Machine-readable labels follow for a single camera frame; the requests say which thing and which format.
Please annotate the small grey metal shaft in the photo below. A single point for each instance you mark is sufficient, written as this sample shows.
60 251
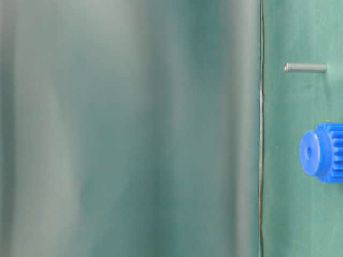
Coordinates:
305 67

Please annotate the small blue plastic gear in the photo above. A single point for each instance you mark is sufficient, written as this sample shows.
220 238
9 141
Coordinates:
321 152

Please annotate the green cloth backdrop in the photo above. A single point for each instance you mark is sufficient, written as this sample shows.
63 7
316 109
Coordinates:
130 128

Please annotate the green cloth table cover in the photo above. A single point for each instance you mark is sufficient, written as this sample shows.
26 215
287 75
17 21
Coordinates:
301 216

